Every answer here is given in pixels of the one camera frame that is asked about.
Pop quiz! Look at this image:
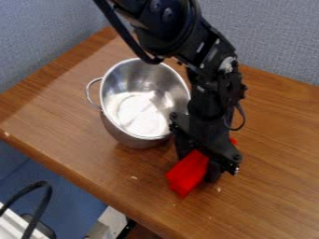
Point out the stainless steel pot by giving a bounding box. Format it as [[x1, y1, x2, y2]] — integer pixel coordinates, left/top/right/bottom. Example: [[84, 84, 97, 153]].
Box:
[[84, 58, 191, 148]]

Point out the red block object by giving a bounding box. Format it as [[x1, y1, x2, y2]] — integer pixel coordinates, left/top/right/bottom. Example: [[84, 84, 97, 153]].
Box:
[[164, 137, 239, 199]]

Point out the black cable loop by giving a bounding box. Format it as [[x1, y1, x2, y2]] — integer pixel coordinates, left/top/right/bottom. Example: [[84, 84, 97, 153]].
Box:
[[0, 180, 54, 239]]

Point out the white box under table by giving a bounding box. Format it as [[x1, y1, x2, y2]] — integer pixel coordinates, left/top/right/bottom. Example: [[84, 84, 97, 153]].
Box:
[[0, 209, 57, 239]]

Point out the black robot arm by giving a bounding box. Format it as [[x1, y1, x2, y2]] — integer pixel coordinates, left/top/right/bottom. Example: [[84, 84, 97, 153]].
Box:
[[92, 0, 247, 182]]

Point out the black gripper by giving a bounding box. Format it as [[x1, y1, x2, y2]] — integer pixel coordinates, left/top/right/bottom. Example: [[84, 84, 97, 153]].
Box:
[[169, 112, 243, 183]]

